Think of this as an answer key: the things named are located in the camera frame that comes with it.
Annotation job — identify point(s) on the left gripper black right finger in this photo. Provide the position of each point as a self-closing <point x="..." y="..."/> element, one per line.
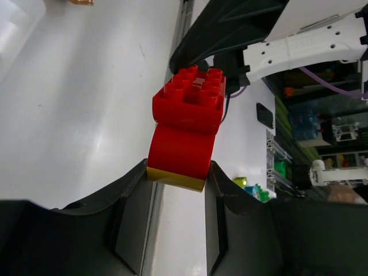
<point x="284" y="236"/>

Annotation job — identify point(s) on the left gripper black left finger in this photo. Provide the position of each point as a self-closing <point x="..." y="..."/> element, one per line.
<point x="104" y="233"/>

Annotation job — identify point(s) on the brown 2x2 lego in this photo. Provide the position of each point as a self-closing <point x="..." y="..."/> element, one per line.
<point x="82" y="2"/>

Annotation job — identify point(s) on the yellow striped lego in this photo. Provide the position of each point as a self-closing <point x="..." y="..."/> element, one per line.
<point x="176" y="180"/>

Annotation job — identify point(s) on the red curved lego brick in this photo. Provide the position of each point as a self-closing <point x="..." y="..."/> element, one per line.
<point x="181" y="151"/>

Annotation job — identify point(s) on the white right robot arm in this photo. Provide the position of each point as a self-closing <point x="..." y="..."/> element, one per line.
<point x="276" y="36"/>

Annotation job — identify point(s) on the white compartment sorting tray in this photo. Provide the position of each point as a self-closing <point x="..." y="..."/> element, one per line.
<point x="18" y="21"/>

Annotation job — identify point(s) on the aluminium side rail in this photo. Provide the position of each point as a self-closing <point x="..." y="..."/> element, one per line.
<point x="278" y="165"/>

